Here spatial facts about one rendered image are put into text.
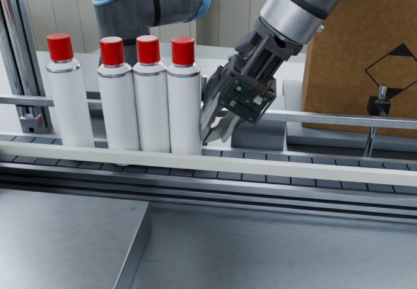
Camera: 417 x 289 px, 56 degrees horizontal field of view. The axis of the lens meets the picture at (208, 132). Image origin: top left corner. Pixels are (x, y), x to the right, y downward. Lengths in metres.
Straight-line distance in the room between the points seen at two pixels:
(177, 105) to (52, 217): 0.24
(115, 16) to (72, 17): 2.47
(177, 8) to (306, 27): 0.49
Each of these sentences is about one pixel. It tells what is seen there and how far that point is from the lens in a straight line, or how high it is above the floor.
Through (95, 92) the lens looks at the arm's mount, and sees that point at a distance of 0.92.
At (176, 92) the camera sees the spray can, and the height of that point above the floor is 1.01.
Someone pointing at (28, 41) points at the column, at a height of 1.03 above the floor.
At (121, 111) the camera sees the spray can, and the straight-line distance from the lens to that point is 0.61.
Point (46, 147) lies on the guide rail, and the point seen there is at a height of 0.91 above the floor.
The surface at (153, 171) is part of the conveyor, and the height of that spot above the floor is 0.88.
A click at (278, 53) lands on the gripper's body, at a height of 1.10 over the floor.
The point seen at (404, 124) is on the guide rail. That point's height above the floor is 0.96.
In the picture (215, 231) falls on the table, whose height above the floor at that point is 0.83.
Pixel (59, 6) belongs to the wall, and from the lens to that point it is 3.40.
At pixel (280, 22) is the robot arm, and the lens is 0.51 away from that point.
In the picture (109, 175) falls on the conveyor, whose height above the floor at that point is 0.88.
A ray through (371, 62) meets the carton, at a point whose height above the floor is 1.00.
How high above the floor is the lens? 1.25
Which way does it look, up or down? 30 degrees down
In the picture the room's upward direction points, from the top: straight up
